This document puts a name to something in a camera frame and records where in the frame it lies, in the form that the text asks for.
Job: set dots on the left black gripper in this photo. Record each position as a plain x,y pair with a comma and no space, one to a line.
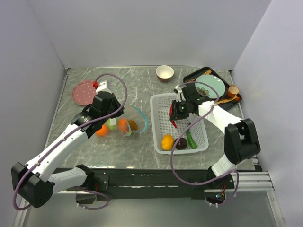
116,102

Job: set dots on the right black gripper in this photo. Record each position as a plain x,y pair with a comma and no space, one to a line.
176,114

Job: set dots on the red chili pepper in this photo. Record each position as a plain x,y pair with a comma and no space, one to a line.
173,115

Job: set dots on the green lime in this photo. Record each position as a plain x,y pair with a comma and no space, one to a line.
112,124

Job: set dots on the orange tangerine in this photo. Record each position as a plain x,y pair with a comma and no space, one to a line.
104,131
123,125

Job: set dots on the clear blue-zipper zip bag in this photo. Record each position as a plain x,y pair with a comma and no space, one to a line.
130,113

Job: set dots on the brown kiwi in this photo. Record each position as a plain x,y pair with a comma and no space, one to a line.
133,125

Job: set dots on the green chili pepper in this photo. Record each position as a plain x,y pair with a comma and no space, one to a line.
190,140

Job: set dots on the dark purple mangosteen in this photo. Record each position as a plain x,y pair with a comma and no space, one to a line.
181,144

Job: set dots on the yellow orange persimmon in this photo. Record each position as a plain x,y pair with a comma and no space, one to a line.
167,142

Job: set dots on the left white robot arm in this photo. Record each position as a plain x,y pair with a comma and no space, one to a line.
35,181

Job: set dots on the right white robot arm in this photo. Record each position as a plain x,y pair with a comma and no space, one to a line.
240,136

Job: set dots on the pink dotted plate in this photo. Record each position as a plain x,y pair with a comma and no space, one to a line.
84,92

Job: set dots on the light green plate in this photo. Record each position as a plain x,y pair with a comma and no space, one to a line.
211,83

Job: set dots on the black tray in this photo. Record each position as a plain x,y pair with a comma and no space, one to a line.
225,76

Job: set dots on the wooden fork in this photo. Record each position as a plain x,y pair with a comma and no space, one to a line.
196,75

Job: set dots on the white patterned bowl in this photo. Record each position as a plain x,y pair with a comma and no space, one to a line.
164,73

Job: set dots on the wooden spoon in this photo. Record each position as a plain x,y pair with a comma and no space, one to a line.
231,99

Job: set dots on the orange small cup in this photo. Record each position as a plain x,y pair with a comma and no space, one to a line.
232,91

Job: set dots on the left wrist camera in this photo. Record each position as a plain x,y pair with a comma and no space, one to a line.
101,87

